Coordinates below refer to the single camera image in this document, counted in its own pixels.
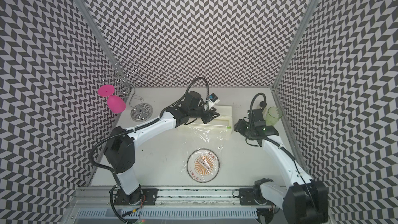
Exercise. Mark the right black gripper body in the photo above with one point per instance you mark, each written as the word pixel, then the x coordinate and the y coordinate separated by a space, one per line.
pixel 249 127

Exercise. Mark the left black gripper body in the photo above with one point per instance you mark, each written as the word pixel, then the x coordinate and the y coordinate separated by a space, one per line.
pixel 197 112

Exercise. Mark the cream plastic wrap dispenser box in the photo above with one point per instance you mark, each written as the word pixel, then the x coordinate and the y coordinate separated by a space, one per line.
pixel 219 124

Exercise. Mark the white plate orange pattern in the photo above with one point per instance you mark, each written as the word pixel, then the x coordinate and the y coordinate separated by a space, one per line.
pixel 203 165

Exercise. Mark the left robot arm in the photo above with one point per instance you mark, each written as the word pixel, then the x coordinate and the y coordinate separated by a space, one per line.
pixel 117 152

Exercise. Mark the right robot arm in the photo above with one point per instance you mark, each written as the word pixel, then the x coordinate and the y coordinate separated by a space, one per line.
pixel 302 199

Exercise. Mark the green translucent plastic cup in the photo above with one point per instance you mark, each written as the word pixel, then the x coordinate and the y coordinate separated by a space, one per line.
pixel 273 115

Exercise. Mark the small jar black lid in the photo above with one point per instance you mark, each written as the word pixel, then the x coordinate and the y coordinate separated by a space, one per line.
pixel 263 105

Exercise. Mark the pink plastic wine glass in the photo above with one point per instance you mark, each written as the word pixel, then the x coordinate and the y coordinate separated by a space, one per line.
pixel 115 103

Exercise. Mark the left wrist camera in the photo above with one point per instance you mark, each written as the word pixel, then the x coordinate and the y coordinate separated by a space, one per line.
pixel 212 100

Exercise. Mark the metal wire glass rack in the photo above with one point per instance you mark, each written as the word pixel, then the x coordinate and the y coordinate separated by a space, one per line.
pixel 126 88

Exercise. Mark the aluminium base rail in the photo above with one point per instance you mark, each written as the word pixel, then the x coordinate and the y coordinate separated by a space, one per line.
pixel 180 196

